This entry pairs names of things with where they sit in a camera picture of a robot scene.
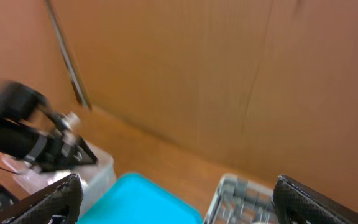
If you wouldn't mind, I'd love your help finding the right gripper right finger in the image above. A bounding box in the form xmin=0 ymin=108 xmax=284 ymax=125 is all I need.
xmin=273 ymin=175 xmax=358 ymax=224

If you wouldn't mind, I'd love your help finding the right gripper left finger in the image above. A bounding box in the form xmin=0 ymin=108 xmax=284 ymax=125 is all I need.
xmin=0 ymin=174 xmax=83 ymax=224

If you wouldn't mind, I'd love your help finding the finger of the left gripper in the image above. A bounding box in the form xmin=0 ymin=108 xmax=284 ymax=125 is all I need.
xmin=73 ymin=137 xmax=98 ymax=166

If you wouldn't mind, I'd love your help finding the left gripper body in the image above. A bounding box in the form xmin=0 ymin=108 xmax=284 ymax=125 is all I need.
xmin=23 ymin=131 xmax=86 ymax=171

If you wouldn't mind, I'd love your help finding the grey dish rack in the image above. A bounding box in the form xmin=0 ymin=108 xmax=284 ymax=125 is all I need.
xmin=203 ymin=174 xmax=278 ymax=224

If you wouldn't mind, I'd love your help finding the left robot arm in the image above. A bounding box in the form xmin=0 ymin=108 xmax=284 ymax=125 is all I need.
xmin=0 ymin=81 xmax=98 ymax=172

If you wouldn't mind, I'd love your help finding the clear plastic bin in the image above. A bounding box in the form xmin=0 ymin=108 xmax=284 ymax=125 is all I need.
xmin=3 ymin=139 xmax=117 ymax=218

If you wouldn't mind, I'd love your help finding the teal serving tray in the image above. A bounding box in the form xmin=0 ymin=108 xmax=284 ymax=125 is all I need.
xmin=77 ymin=173 xmax=203 ymax=224

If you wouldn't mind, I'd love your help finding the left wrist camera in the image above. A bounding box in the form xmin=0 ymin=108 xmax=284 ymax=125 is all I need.
xmin=61 ymin=112 xmax=80 ymax=131

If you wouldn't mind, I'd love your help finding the dark metal wall strip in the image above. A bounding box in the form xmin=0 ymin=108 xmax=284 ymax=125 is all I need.
xmin=44 ymin=0 xmax=92 ymax=110

